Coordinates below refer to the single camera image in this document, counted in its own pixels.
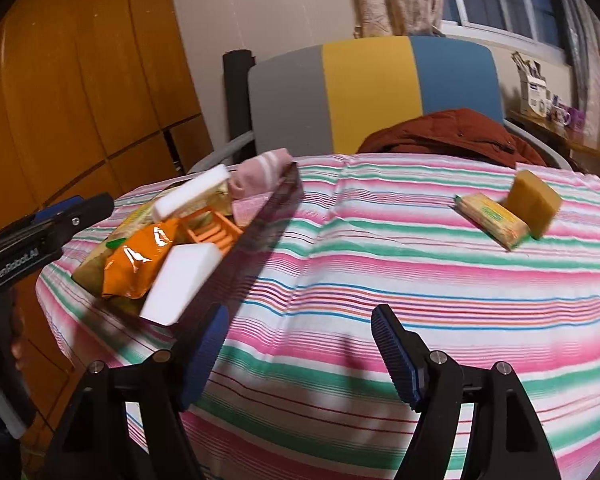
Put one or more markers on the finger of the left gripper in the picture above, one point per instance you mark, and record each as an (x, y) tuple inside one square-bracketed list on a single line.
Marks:
[(58, 208), (78, 218)]

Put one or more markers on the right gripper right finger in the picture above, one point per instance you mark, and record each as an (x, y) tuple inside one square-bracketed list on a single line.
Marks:
[(506, 439)]

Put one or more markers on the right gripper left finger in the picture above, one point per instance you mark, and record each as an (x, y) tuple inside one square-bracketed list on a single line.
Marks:
[(125, 422)]

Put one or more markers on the white foam block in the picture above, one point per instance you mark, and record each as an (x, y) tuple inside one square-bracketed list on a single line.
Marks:
[(189, 193), (181, 276)]

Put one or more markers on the orange white snack bag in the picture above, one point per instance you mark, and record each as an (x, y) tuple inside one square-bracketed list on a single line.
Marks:
[(130, 271)]

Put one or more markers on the orange plastic rack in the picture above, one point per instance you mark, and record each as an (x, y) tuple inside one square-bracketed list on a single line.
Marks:
[(209, 226)]

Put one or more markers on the pink striped sock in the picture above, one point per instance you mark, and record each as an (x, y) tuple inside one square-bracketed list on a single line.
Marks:
[(259, 174)]

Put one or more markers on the cracker pack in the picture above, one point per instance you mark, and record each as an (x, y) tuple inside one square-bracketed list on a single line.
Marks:
[(493, 218), (137, 219)]

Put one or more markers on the gold metal tin box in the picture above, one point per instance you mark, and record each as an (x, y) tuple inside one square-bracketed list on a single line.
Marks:
[(229, 283)]

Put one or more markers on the wooden wardrobe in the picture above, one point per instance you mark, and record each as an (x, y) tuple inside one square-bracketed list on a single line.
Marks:
[(95, 97)]

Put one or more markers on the striped tablecloth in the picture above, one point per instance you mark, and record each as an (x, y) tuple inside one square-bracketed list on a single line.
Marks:
[(300, 391)]

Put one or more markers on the black rolled mat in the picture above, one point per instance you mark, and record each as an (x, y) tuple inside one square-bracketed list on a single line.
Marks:
[(236, 67)]

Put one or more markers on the grey yellow blue chair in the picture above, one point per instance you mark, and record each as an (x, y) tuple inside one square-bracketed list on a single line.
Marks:
[(326, 99)]

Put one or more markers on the wooden side desk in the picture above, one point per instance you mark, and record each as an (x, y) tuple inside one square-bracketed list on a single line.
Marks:
[(562, 139)]

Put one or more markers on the dark red jacket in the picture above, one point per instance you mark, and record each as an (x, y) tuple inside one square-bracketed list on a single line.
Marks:
[(462, 133)]

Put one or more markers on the purple box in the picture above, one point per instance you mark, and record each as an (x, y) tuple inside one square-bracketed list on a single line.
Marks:
[(576, 119)]

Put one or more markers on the white mug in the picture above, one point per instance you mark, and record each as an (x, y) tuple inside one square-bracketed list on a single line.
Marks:
[(560, 115)]

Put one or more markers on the white box with items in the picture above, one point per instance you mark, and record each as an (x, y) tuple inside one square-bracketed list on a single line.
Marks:
[(533, 87)]

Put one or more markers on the curtain right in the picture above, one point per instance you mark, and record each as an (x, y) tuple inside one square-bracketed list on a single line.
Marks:
[(583, 34)]

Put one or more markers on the window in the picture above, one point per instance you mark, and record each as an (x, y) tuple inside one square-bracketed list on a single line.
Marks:
[(530, 26)]

